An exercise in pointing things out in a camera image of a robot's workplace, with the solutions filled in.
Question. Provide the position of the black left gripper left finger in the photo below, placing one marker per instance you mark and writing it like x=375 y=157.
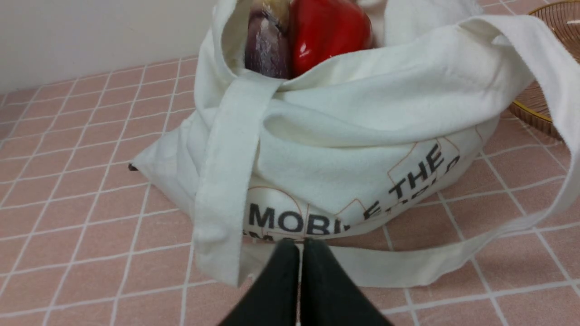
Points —
x=272 y=299

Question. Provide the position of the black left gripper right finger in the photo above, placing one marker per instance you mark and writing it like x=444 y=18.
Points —
x=328 y=295

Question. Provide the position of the purple eggplant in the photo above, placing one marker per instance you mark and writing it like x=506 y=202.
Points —
x=267 y=48

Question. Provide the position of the white cloth tote bag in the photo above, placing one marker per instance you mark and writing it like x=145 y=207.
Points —
x=349 y=145

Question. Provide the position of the red bell pepper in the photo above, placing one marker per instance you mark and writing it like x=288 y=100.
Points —
x=323 y=29

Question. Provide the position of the gold wire basket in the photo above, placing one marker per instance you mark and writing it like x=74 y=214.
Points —
x=552 y=62

